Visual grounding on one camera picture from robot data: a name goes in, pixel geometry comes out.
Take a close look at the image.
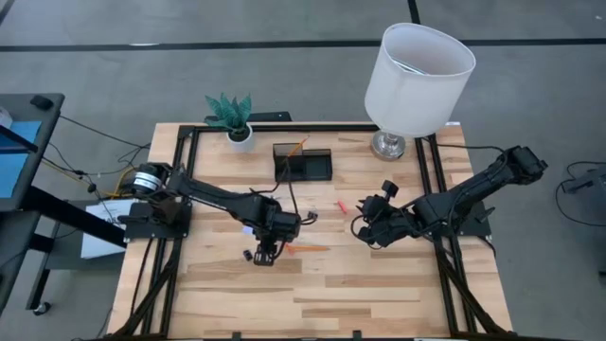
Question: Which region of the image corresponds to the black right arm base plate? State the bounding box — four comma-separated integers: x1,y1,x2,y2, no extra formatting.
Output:
454,201,492,238

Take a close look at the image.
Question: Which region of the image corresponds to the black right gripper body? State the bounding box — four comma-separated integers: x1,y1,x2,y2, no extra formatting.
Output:
359,179,420,247

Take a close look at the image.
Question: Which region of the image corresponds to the yellow cable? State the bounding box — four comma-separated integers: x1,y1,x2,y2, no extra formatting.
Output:
41,158,139,199

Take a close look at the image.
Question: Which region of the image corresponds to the black aluminium table frame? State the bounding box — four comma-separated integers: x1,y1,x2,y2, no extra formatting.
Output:
111,123,512,340

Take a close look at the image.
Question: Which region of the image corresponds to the black floor device cable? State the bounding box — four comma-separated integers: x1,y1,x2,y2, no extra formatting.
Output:
554,160,606,227

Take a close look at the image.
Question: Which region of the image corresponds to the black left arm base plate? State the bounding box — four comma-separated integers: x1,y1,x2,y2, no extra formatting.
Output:
123,201,193,240

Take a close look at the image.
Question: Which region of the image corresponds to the dark side desk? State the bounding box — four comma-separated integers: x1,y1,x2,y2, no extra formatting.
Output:
0,93,129,317

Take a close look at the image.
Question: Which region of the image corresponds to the white shade silver table lamp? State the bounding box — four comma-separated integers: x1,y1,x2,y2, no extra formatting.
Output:
363,22,477,162

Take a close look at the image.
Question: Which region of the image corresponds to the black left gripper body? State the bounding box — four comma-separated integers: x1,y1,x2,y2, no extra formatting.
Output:
253,211,302,247

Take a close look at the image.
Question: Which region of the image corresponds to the dark floor device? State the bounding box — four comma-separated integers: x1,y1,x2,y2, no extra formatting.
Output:
561,166,606,209

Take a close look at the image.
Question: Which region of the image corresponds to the black computer mouse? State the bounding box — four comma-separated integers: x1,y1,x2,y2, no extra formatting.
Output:
29,94,55,112

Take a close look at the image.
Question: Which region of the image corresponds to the black flat box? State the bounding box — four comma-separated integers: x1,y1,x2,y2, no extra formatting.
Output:
204,111,294,125

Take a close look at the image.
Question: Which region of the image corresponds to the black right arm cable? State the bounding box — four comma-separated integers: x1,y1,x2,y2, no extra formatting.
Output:
420,135,508,157

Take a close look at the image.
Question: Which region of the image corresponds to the orange pencil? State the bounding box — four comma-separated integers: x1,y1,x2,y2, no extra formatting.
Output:
283,243,330,252
285,135,312,161

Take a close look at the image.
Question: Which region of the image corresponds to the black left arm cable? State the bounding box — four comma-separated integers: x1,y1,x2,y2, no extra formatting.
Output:
249,158,319,226

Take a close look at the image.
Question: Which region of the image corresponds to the white box under desk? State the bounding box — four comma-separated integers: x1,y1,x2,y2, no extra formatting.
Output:
79,198,138,260

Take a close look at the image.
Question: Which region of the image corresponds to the black mesh desk organizer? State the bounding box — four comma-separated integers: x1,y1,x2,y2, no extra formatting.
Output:
272,142,333,184

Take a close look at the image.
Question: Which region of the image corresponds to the blue desk mat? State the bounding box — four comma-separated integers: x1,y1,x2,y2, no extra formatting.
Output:
0,120,43,200

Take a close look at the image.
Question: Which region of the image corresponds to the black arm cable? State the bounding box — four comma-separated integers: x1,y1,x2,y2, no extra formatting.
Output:
420,135,508,157
249,158,319,226

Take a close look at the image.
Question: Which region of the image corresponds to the green plant in white pot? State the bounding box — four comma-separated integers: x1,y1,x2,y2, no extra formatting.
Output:
204,92,255,153

